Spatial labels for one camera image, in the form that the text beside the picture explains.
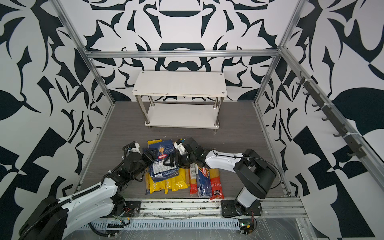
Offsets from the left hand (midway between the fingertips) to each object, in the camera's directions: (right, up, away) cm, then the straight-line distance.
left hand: (157, 150), depth 84 cm
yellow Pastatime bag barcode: (+14, -14, -7) cm, 22 cm away
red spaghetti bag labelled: (+20, -12, -1) cm, 23 cm away
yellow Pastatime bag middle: (+6, -17, -6) cm, 19 cm away
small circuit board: (+45, -33, -13) cm, 57 cm away
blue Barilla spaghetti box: (+25, -15, -7) cm, 30 cm away
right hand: (+7, -7, -5) cm, 11 cm away
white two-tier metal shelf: (+10, +32, +40) cm, 52 cm away
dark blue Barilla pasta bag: (+3, 0, -1) cm, 4 cm away
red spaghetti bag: (+32, -18, -7) cm, 37 cm away
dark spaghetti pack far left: (-4, -15, -3) cm, 16 cm away
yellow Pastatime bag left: (-5, +3, +12) cm, 13 cm away
